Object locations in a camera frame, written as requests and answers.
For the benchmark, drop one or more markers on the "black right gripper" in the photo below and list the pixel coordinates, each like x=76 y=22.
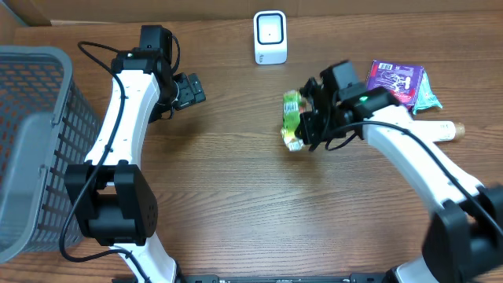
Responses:
x=311 y=133

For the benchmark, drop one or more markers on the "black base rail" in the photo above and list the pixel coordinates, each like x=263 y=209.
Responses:
x=353 y=278

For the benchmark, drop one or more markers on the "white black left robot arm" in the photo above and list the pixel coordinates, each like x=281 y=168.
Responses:
x=111 y=199

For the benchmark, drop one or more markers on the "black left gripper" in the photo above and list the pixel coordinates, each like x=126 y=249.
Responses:
x=195 y=91

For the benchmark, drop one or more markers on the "white barcode scanner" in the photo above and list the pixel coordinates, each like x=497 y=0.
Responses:
x=270 y=37

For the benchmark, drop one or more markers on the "teal wipes packet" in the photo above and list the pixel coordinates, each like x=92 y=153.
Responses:
x=426 y=99

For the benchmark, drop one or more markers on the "white tube gold cap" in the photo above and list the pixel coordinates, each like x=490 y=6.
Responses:
x=439 y=131

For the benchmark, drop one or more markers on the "purple pad package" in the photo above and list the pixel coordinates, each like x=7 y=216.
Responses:
x=402 y=80

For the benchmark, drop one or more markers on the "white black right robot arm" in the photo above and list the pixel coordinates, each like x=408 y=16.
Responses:
x=464 y=239

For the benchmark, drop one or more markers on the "grey plastic basket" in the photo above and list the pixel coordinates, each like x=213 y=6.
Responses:
x=46 y=125

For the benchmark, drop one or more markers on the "green yellow snack packet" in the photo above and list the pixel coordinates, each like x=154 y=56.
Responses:
x=293 y=106

